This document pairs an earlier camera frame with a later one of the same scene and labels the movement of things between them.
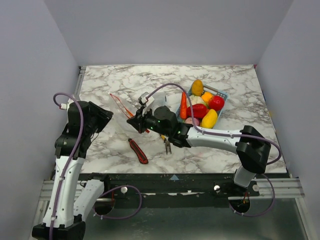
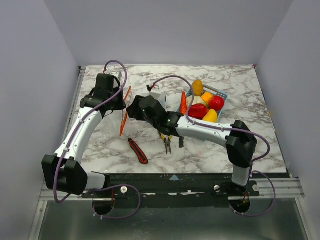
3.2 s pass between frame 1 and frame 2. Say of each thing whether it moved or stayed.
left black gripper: moved
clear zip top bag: moved
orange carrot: stayed
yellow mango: stayed
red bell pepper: stayed
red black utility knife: stayed
